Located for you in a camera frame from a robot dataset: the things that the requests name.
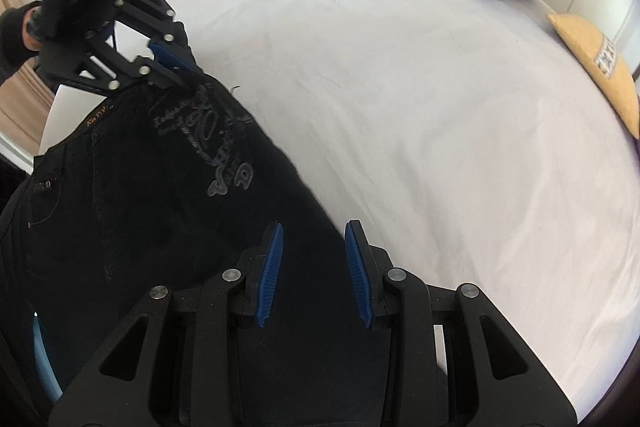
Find white bed sheet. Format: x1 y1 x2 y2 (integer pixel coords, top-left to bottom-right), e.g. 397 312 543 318
167 0 639 418

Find light blue container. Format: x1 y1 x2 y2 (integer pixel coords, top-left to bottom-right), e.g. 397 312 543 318
32 314 63 403

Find yellow patterned pillow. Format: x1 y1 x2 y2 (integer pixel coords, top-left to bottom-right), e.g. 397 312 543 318
547 13 639 140

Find black denim pants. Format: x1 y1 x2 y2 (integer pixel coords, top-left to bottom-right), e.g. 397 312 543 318
1 75 388 426

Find operator left hand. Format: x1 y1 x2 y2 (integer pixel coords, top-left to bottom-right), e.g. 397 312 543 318
0 1 41 82

